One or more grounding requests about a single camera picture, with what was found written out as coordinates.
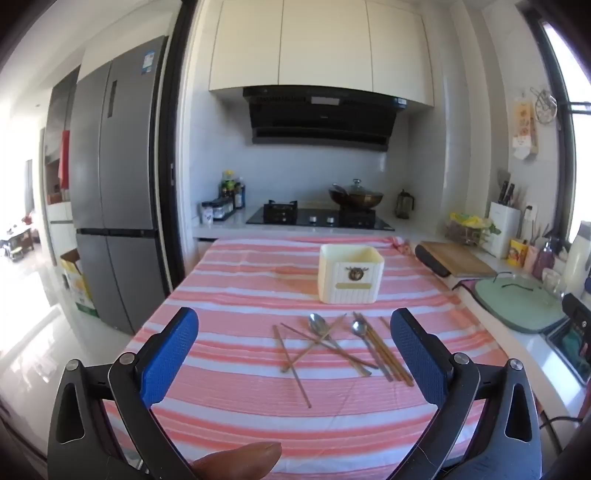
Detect black range hood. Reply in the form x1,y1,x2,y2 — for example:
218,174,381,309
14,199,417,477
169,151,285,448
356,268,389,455
243,86,408,151

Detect black gas stove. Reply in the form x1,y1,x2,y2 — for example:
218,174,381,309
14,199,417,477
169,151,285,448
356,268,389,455
246,199,395,232

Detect white wall cabinets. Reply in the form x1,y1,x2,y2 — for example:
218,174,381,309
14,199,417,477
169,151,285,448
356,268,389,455
209,0,435,108

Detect black door frame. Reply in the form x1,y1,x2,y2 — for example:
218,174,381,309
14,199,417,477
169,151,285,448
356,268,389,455
157,0,200,296

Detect white knife block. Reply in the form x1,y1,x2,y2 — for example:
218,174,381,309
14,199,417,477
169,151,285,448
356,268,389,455
487,181,522,258

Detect low wooden table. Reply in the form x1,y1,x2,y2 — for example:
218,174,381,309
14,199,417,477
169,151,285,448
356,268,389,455
0,225,36,262

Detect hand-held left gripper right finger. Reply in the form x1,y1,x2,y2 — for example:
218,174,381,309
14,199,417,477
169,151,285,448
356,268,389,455
390,308,543,480

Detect dark wok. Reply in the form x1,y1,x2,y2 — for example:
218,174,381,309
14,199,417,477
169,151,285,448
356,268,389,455
329,184,384,210

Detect pink white striped tablecloth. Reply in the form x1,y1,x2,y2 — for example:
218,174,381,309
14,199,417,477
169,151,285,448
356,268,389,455
102,236,509,480

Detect black oblong block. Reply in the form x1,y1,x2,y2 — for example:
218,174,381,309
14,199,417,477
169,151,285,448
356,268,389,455
414,244,451,278

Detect dark glass kettle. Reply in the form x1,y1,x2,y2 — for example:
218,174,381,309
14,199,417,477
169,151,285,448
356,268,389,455
396,189,415,220

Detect pink bottle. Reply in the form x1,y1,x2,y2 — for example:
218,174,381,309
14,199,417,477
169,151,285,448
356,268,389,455
536,239,557,280

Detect white utensil holder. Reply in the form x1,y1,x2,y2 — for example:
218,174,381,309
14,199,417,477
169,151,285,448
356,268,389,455
318,244,385,305

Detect spice jar set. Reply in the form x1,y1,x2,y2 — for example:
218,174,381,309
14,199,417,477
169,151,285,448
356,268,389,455
201,198,234,224

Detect green cutting board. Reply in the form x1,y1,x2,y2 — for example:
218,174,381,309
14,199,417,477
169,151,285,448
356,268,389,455
473,276,568,334

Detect wooden cutting board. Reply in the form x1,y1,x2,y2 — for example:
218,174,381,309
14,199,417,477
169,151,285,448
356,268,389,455
421,241,498,278

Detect black window frame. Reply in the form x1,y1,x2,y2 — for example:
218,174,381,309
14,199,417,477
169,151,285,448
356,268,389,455
526,8,591,241

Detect grey refrigerator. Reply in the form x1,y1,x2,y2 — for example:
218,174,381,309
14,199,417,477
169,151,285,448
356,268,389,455
69,36,169,335

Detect metal spoon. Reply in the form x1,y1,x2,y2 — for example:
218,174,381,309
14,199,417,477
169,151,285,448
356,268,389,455
351,319,394,383
308,313,379,370

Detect wall calendar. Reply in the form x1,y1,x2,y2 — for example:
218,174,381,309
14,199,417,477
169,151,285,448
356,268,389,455
512,98,539,160

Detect person's left hand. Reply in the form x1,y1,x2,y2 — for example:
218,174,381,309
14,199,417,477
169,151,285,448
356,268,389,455
191,442,283,480

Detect white bottle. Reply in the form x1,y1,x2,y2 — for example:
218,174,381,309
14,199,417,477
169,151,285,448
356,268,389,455
563,233,591,289

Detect wire basket with produce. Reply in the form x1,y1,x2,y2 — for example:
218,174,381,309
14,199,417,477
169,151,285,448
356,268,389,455
445,211,498,245

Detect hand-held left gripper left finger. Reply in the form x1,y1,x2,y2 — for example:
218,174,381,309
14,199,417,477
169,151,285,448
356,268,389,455
47,307,200,480

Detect kitchen sink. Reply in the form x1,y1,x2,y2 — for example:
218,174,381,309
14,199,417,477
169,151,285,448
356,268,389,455
546,318,591,372

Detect cardboard box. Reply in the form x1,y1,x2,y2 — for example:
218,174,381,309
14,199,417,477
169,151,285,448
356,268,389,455
60,249,99,317

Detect red cloth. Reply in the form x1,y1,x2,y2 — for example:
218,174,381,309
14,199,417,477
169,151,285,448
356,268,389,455
58,130,71,190

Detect black cable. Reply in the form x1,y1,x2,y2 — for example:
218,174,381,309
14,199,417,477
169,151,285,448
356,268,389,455
537,414,580,462

